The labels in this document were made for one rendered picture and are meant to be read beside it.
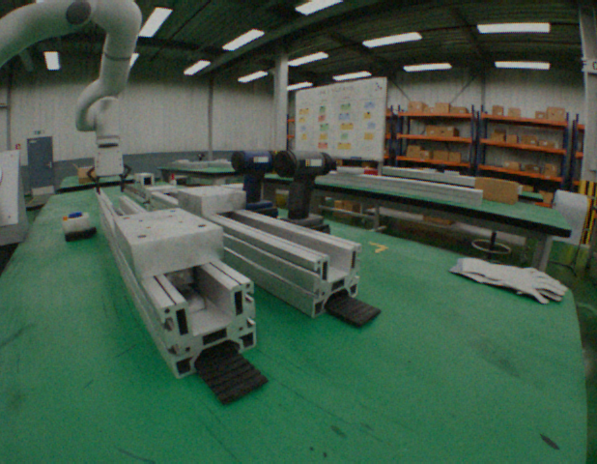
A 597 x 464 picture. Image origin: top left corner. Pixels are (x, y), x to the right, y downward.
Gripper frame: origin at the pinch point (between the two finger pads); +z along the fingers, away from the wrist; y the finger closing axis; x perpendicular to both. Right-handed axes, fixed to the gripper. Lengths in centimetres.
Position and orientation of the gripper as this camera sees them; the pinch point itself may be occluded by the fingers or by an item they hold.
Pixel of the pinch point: (110, 189)
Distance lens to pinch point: 107.9
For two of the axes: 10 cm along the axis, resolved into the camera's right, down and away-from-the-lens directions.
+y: -7.4, 1.6, -6.5
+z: -0.3, 9.6, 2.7
